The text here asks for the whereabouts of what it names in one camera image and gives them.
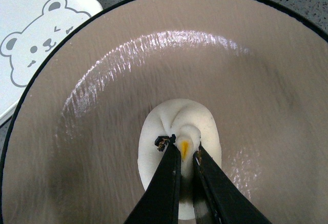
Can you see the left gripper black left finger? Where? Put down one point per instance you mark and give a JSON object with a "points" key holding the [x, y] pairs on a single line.
{"points": [[160, 202]]}

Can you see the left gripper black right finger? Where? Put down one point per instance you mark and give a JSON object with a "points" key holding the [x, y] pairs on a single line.
{"points": [[215, 198]]}

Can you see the white steamed bun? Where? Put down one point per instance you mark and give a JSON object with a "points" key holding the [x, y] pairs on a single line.
{"points": [[193, 125]]}

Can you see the beige plate black rim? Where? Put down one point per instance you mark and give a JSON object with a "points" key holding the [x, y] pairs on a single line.
{"points": [[71, 152]]}

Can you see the white bear tray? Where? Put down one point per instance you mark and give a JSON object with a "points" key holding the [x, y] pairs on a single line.
{"points": [[30, 30]]}

